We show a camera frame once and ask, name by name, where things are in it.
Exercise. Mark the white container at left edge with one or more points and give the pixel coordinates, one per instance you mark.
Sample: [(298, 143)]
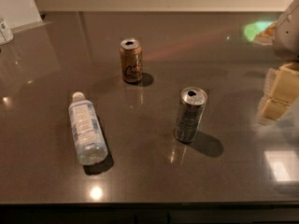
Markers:
[(6, 34)]

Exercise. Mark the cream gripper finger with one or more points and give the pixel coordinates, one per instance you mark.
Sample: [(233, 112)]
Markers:
[(271, 109)]

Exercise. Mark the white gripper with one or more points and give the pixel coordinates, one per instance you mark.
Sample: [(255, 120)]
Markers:
[(288, 36)]

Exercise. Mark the silver redbull can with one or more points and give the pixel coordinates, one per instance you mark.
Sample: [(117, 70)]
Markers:
[(190, 111)]

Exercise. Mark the clear plastic water bottle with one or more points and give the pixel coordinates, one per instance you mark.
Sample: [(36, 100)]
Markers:
[(89, 140)]

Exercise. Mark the orange soda can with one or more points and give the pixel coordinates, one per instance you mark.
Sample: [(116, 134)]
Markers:
[(131, 60)]

